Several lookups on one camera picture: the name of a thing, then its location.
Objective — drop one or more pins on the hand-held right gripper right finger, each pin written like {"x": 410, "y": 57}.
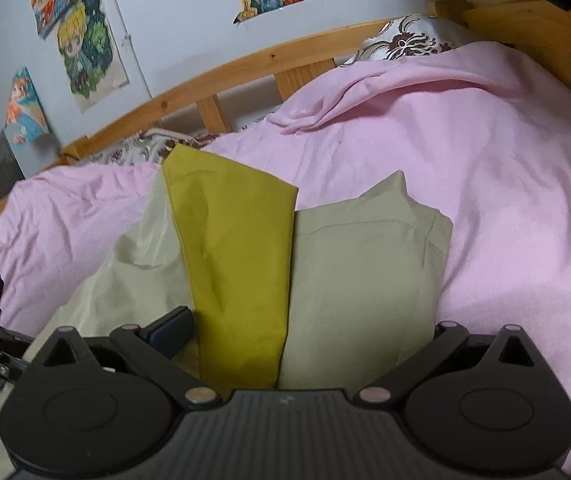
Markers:
{"x": 446, "y": 342}

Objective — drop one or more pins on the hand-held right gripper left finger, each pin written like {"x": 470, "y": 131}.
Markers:
{"x": 170, "y": 332}

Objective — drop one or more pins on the yellow-green hooded jacket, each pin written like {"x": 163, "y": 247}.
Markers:
{"x": 238, "y": 260}

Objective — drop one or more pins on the pink blanket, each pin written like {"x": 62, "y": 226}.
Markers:
{"x": 505, "y": 180}

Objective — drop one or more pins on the floral patterned pillow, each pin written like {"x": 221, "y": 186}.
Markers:
{"x": 405, "y": 40}

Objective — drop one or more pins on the dark wall panel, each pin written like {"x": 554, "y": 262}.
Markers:
{"x": 0, "y": 167}

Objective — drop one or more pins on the blue cartoon wall poster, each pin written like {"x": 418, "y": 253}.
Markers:
{"x": 25, "y": 107}

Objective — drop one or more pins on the green cartoon wall poster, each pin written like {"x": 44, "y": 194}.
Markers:
{"x": 92, "y": 50}

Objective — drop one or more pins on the wooden bed frame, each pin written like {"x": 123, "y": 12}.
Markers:
{"x": 245, "y": 62}

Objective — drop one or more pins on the white wall pipe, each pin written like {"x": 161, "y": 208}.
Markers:
{"x": 128, "y": 40}

